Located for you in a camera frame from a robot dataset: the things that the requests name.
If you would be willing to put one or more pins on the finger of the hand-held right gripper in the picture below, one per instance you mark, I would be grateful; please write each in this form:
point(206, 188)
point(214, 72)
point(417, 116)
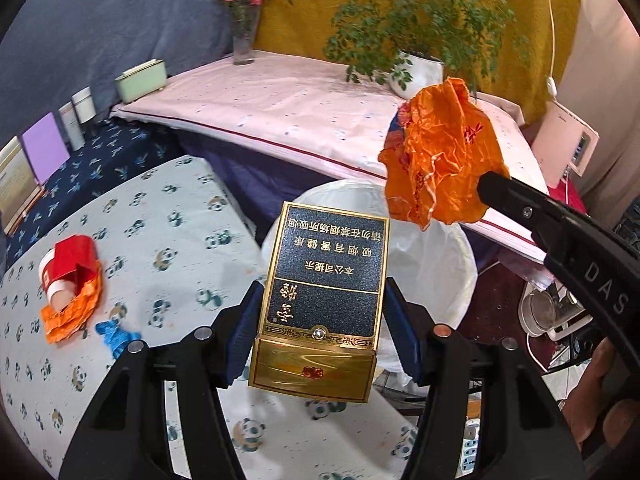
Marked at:
point(520, 205)

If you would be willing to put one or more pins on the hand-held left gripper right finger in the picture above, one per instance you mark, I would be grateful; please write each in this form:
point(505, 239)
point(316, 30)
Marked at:
point(402, 340)

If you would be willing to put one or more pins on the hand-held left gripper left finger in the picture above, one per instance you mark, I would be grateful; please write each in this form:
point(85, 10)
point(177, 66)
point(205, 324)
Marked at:
point(242, 335)

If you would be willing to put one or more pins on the white lined trash bin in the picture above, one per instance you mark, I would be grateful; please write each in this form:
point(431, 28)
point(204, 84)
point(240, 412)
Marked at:
point(440, 270)

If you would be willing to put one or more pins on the orange plastic bag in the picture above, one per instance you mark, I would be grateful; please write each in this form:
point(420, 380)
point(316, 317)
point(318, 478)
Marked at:
point(440, 160)

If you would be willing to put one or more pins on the black and gold cigarette box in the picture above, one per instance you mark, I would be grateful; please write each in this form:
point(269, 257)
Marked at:
point(320, 280)

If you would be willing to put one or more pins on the person's right hand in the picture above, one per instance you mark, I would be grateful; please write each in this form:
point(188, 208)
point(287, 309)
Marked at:
point(600, 390)

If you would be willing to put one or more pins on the red cloth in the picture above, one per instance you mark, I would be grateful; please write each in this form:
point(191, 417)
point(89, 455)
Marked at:
point(570, 197)

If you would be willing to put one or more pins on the white round appliance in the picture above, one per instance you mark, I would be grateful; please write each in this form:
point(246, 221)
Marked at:
point(537, 312)

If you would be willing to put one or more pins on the panda print cloth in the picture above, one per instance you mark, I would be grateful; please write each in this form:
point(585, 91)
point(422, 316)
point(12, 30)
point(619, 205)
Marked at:
point(160, 240)

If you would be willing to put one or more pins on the white power strip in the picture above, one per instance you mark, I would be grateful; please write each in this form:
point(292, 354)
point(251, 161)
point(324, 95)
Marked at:
point(470, 447)

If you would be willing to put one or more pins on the blue crumpled wrapper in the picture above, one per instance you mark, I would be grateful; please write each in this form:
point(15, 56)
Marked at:
point(115, 335)

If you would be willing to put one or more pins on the dark purple cloth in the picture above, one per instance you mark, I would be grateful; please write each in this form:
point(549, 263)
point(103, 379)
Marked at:
point(240, 175)

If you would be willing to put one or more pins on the green plant in white pot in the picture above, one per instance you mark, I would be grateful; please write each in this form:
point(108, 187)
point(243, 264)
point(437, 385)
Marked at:
point(420, 72)

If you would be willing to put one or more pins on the orange crumpled wrapper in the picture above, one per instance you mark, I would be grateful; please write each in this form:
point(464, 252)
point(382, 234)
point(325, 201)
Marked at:
point(65, 322)

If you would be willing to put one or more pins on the red paper cup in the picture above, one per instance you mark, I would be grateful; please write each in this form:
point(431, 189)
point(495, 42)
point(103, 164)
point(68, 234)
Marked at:
point(70, 260)

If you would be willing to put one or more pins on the navy patterned cloth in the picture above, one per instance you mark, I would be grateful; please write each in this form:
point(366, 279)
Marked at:
point(100, 160)

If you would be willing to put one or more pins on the pink dotted cloth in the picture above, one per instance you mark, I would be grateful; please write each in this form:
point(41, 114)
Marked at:
point(300, 105)

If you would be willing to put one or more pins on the wooden stand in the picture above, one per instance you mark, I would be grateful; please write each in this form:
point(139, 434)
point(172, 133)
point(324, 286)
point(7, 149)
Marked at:
point(27, 207)

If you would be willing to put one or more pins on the white tube bottle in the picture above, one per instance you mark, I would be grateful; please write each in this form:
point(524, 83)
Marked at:
point(71, 127)

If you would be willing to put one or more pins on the purple card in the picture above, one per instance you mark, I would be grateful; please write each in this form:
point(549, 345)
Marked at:
point(45, 147)

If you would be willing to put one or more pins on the green tissue box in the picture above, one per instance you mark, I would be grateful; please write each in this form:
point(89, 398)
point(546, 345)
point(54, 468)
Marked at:
point(140, 82)

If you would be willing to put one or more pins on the framed picture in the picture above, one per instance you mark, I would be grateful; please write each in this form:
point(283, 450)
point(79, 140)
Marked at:
point(15, 180)

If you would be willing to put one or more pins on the white cylinder jar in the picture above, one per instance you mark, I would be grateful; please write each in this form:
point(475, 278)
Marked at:
point(84, 107)

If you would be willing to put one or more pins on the yellow backdrop cloth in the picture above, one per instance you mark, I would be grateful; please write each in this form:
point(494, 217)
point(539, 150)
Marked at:
point(300, 35)

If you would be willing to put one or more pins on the glass vase with pink flowers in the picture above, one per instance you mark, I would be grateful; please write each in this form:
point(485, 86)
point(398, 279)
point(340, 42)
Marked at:
point(243, 45)

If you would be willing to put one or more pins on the blue backdrop cloth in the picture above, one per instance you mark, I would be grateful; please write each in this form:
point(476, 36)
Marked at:
point(125, 10)

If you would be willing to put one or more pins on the white wall device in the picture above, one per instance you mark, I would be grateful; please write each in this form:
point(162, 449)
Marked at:
point(560, 135)

